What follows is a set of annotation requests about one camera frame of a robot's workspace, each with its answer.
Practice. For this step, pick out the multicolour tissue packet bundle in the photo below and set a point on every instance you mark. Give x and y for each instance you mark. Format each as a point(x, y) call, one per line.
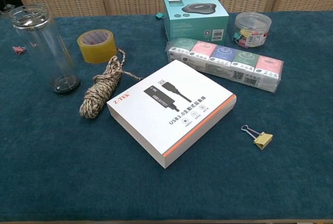
point(223, 59)

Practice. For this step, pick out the teal speaker product box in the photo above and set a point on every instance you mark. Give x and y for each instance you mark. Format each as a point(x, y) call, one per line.
point(192, 24)

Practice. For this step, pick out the teal binder clip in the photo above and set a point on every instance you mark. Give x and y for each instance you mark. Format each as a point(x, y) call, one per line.
point(158, 16)

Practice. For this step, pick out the yellow packing tape roll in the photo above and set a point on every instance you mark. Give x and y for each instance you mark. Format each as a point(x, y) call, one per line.
point(96, 52)

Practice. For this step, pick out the tall clear glass bottle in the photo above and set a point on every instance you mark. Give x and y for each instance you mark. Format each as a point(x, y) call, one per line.
point(65, 84)

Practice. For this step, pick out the yellow binder clip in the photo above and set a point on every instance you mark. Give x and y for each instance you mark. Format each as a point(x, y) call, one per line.
point(263, 139)

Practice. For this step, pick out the dark blue table cloth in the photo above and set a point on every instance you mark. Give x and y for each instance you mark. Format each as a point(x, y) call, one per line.
point(78, 169)

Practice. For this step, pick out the clear jar of binder clips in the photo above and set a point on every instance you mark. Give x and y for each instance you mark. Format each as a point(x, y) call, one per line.
point(253, 26)

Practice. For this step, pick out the pink binder clip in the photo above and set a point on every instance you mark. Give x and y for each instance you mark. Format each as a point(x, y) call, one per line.
point(18, 50)

